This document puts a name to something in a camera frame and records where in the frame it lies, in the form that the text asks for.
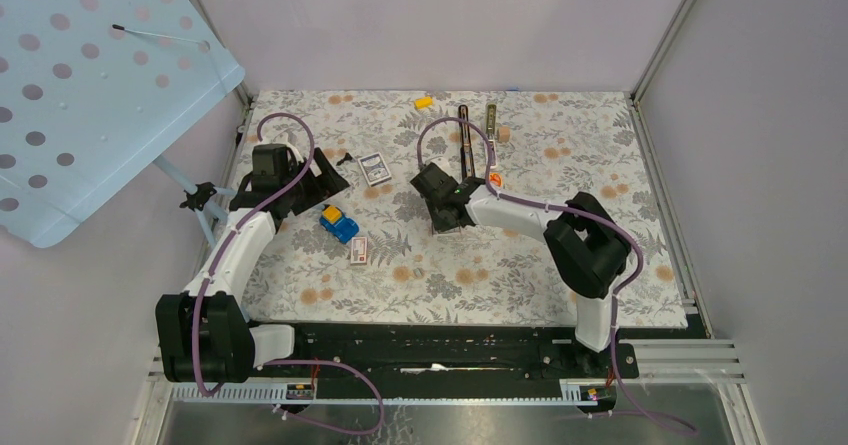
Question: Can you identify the blue perforated stand panel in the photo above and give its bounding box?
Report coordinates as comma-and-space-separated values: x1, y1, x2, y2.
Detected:
1, 0, 245, 248

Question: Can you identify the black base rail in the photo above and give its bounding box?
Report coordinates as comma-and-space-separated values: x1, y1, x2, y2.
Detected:
253, 322, 639, 399

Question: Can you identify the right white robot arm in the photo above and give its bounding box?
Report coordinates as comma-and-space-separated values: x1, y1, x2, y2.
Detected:
411, 163, 632, 377

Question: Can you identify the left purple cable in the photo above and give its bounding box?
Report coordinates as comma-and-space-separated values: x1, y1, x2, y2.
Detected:
190, 112, 387, 437

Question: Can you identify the tan small cube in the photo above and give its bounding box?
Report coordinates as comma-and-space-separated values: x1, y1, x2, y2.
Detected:
497, 126, 511, 143

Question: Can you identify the floral table mat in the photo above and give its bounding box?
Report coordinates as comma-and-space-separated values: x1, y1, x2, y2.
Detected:
234, 90, 687, 328

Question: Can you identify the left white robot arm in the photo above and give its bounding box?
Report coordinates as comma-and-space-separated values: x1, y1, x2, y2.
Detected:
155, 144, 349, 383

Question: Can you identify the blue playing card box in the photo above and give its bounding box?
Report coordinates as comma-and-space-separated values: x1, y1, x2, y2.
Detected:
357, 152, 392, 187

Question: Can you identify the yellow small block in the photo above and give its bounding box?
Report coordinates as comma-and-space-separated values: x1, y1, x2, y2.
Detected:
414, 96, 434, 110

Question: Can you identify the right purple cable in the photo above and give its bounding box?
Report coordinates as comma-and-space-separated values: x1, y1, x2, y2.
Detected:
415, 117, 700, 437

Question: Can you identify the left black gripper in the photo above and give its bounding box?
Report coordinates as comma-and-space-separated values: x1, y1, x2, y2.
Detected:
280, 147, 348, 214

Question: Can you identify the purple cable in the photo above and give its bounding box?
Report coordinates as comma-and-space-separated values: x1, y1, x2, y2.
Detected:
415, 117, 700, 437
190, 112, 387, 437

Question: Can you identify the blue yellow toy car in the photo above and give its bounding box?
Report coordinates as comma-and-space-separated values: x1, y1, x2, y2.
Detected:
319, 205, 359, 244

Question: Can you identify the white beige stapler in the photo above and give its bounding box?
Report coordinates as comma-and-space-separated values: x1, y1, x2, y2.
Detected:
485, 103, 498, 168

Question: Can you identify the black small clip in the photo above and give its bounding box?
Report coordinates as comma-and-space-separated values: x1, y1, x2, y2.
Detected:
336, 152, 354, 166

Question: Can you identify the yellow butterfly toy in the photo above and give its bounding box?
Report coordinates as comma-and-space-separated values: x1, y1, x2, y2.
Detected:
489, 173, 504, 188

